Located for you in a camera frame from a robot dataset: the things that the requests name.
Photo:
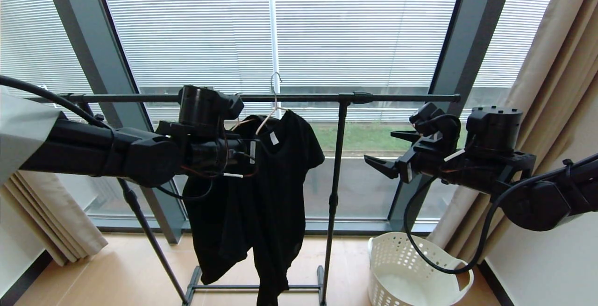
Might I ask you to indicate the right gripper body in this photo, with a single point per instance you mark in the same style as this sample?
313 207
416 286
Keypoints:
434 163

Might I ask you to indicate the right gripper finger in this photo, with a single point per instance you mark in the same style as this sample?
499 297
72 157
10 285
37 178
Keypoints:
407 136
385 168

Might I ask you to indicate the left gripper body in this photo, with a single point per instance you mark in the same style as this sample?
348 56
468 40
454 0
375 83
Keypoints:
219 156

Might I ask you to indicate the pink clothes hanger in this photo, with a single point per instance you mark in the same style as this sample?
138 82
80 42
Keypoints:
243 122
275 100

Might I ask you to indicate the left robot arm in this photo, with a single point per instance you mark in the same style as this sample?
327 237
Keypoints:
93 152

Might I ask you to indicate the black clothes rack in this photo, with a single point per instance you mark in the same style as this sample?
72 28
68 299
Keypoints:
373 97

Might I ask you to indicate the white laundry basket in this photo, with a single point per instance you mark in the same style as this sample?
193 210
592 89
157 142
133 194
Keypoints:
411 287

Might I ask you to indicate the beige curtain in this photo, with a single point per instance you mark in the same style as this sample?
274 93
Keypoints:
546 63
46 222

